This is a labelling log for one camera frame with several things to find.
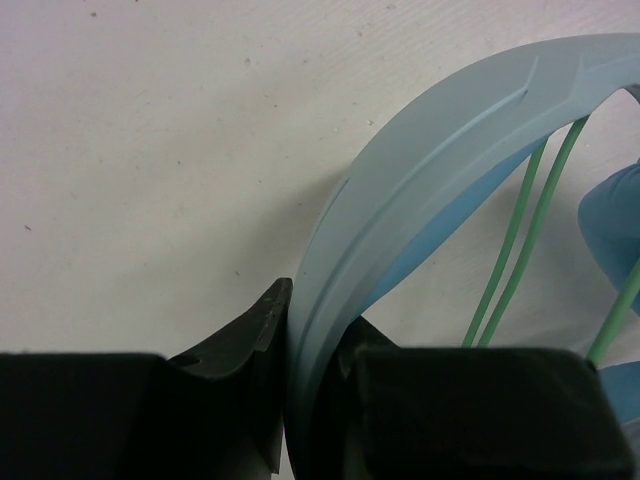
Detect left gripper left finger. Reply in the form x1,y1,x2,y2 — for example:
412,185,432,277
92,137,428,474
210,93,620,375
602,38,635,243
1,278,292,479

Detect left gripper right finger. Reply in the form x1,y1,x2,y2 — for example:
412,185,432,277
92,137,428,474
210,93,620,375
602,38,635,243
299,319,631,479

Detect light blue headphones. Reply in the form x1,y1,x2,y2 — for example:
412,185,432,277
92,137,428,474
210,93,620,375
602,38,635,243
285,33,639,479

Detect green headphone cable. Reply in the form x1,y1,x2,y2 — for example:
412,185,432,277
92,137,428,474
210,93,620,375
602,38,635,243
460,117,640,366

